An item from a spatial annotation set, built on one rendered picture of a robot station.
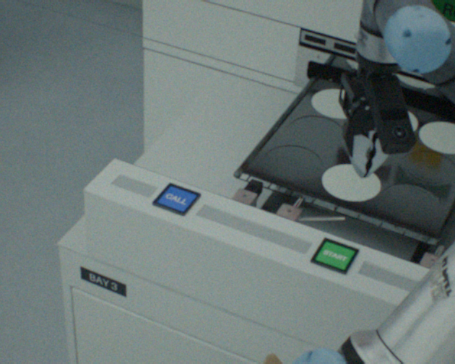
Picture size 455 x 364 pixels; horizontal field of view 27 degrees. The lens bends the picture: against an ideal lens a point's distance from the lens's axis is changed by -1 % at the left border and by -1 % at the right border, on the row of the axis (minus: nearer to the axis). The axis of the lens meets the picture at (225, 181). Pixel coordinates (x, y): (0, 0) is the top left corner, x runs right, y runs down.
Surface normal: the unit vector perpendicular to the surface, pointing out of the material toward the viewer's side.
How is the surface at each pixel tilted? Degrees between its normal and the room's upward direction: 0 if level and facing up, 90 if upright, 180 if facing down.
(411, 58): 90
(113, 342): 90
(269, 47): 90
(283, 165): 0
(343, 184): 0
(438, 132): 0
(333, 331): 90
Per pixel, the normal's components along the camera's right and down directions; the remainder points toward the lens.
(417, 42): 0.11, 0.62
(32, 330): 0.05, -0.79
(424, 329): -0.45, -0.14
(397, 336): -0.63, -0.34
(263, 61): -0.44, 0.54
